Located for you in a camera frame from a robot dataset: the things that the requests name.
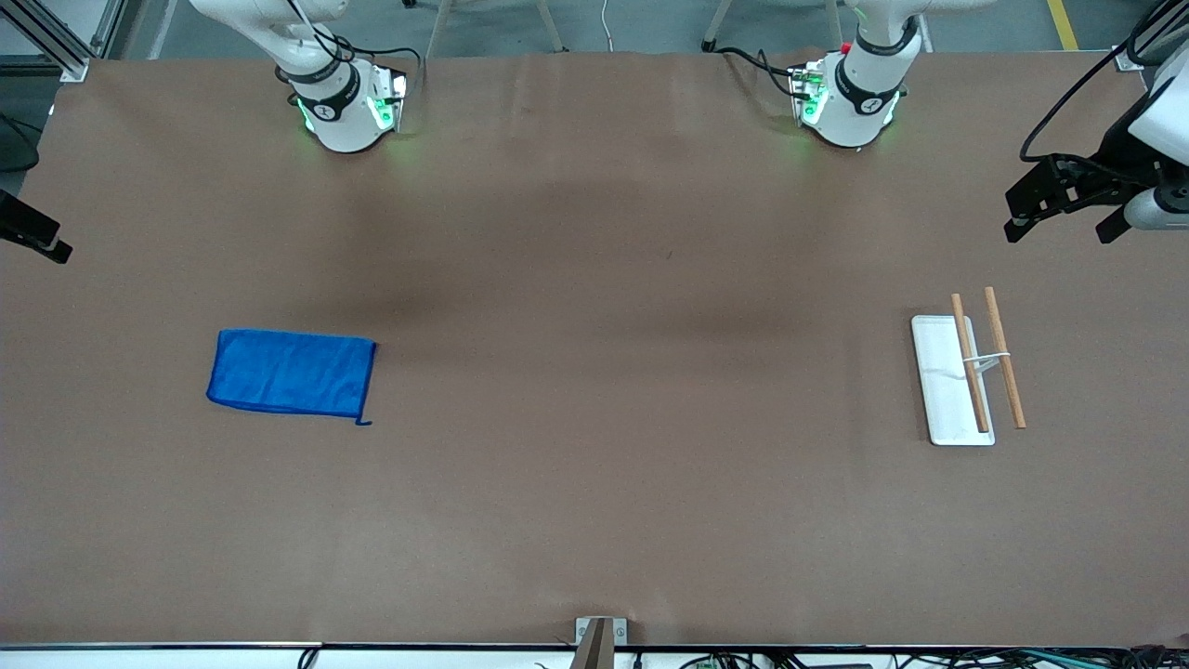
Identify blue microfibre towel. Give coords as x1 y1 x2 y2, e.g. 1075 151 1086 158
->
206 329 378 427

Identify grey metal stand legs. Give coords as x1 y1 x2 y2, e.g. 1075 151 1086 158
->
701 0 934 54
423 0 568 54

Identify black left arm base cable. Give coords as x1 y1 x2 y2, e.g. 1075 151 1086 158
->
720 46 809 98

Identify black arm base cable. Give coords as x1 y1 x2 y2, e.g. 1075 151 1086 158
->
720 46 809 98
279 0 424 94

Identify black right arm base cable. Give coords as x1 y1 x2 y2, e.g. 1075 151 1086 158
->
279 0 424 94

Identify grey metal camera mount bracket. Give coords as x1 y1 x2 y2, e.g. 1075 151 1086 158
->
574 617 629 669

